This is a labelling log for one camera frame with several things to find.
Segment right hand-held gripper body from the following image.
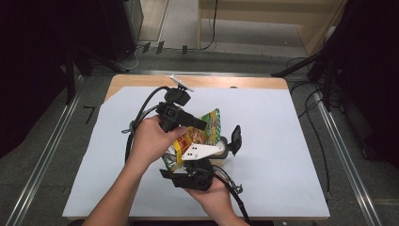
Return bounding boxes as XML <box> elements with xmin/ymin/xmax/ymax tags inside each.
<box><xmin>173</xmin><ymin>142</ymin><xmax>226</xmax><ymax>192</ymax></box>

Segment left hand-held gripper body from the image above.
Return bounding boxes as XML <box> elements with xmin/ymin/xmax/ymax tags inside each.
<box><xmin>156</xmin><ymin>74</ymin><xmax>196</xmax><ymax>133</ymax></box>

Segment yellow spout pouch green cap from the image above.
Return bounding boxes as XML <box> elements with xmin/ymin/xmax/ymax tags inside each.
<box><xmin>162</xmin><ymin>107</ymin><xmax>222</xmax><ymax>173</ymax></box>

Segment glass jar with black lid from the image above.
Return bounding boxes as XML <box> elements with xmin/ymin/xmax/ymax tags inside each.
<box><xmin>208</xmin><ymin>124</ymin><xmax>243</xmax><ymax>167</ymax></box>

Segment person's right hand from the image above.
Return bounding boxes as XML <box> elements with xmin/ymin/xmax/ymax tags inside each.
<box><xmin>184</xmin><ymin>178</ymin><xmax>236</xmax><ymax>220</ymax></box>

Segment person's left hand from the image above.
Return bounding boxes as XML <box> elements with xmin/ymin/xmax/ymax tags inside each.
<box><xmin>126</xmin><ymin>115</ymin><xmax>188</xmax><ymax>168</ymax></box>

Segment wooden table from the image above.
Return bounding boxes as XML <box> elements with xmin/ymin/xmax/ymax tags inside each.
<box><xmin>62</xmin><ymin>73</ymin><xmax>331</xmax><ymax>221</ymax></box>

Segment white paper sheet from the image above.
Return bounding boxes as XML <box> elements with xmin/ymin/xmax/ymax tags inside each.
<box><xmin>61</xmin><ymin>86</ymin><xmax>331</xmax><ymax>219</ymax></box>

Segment black metal stand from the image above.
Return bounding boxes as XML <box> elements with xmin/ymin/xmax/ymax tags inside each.
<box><xmin>271</xmin><ymin>46</ymin><xmax>334</xmax><ymax>111</ymax></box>
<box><xmin>64</xmin><ymin>43</ymin><xmax>127</xmax><ymax>106</ymax></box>

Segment light wooden cabinet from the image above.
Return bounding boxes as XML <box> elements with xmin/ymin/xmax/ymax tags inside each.
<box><xmin>197</xmin><ymin>0</ymin><xmax>347</xmax><ymax>57</ymax></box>

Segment dark curtain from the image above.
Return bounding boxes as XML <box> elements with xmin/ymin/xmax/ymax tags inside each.
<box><xmin>0</xmin><ymin>0</ymin><xmax>106</xmax><ymax>159</ymax></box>
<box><xmin>326</xmin><ymin>0</ymin><xmax>399</xmax><ymax>170</ymax></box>

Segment left hand-held gripper cable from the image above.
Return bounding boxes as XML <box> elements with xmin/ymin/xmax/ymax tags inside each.
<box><xmin>121</xmin><ymin>86</ymin><xmax>171</xmax><ymax>164</ymax></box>

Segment hanging black cable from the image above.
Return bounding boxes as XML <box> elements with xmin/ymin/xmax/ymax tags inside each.
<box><xmin>200</xmin><ymin>0</ymin><xmax>219</xmax><ymax>52</ymax></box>

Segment black floor cables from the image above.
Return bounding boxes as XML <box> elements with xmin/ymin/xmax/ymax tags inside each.
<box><xmin>285</xmin><ymin>56</ymin><xmax>334</xmax><ymax>196</ymax></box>

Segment metal floor rail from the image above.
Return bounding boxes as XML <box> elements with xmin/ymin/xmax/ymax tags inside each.
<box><xmin>313</xmin><ymin>90</ymin><xmax>383</xmax><ymax>226</ymax></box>
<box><xmin>6</xmin><ymin>74</ymin><xmax>85</xmax><ymax>226</ymax></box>

